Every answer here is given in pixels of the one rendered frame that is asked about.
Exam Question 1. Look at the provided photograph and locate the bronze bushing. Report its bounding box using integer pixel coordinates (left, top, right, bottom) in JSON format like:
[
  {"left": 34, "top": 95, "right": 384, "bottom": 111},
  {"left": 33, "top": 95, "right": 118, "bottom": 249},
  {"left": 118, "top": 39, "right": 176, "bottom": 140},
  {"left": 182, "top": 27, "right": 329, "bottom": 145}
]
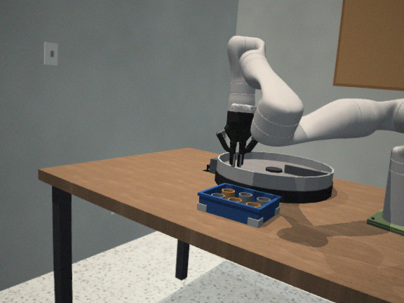
[
  {"left": 228, "top": 198, "right": 242, "bottom": 203},
  {"left": 246, "top": 202, "right": 261, "bottom": 208},
  {"left": 222, "top": 189, "right": 235, "bottom": 200}
]

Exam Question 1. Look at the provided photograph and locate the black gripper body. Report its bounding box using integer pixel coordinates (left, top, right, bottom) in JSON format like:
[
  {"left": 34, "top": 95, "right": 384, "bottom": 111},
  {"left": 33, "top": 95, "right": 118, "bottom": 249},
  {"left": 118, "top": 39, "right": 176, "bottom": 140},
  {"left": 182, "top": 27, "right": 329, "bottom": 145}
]
[{"left": 224, "top": 111, "right": 254, "bottom": 142}]

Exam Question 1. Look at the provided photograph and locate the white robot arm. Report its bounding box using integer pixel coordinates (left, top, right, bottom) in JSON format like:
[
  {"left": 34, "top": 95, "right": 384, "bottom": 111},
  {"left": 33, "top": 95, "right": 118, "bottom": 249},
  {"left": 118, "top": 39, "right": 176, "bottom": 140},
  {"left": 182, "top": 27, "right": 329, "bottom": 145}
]
[{"left": 227, "top": 36, "right": 404, "bottom": 227}]

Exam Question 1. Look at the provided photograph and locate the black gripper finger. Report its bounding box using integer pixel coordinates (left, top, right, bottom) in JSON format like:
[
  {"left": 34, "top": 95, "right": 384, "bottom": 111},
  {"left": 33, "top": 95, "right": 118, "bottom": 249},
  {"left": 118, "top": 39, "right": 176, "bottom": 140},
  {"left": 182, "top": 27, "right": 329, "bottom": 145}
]
[
  {"left": 237, "top": 131, "right": 258, "bottom": 168},
  {"left": 216, "top": 129, "right": 238, "bottom": 167}
]

